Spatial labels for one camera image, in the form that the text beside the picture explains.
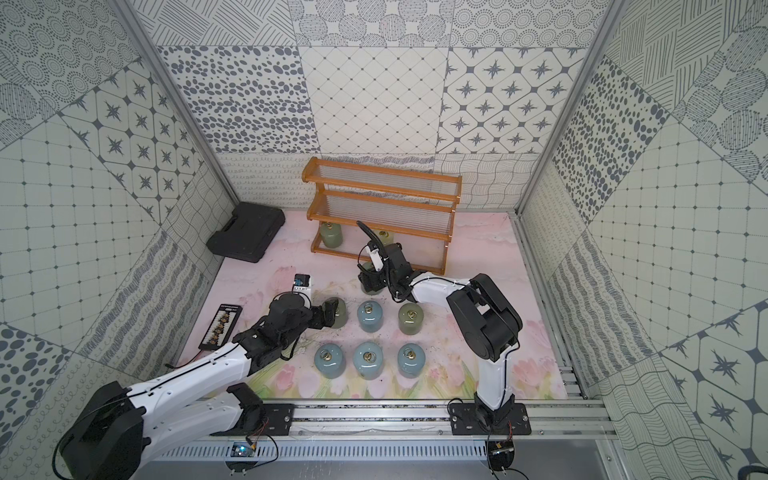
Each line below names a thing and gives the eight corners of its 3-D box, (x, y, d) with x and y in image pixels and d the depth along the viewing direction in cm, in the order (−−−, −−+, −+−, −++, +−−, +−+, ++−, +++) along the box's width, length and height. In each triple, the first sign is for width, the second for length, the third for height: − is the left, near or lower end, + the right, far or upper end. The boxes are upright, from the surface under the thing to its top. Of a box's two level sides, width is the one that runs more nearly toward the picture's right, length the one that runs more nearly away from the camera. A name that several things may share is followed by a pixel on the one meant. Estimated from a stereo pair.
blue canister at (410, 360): (397, 378, 83) (397, 368, 76) (397, 354, 87) (397, 343, 80) (423, 378, 83) (426, 368, 76) (422, 354, 87) (424, 343, 80)
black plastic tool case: (211, 253, 109) (204, 244, 105) (245, 210, 124) (240, 201, 119) (259, 263, 106) (253, 254, 102) (288, 218, 121) (284, 208, 117)
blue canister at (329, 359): (318, 378, 83) (311, 368, 76) (322, 353, 87) (316, 342, 80) (345, 378, 83) (340, 368, 76) (347, 353, 87) (343, 342, 80)
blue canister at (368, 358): (355, 380, 82) (351, 370, 75) (357, 352, 87) (354, 340, 80) (382, 380, 82) (381, 370, 75) (383, 352, 87) (382, 340, 80)
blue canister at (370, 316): (359, 332, 91) (356, 320, 84) (360, 313, 95) (358, 300, 88) (383, 332, 91) (382, 320, 84) (383, 313, 95) (382, 300, 88)
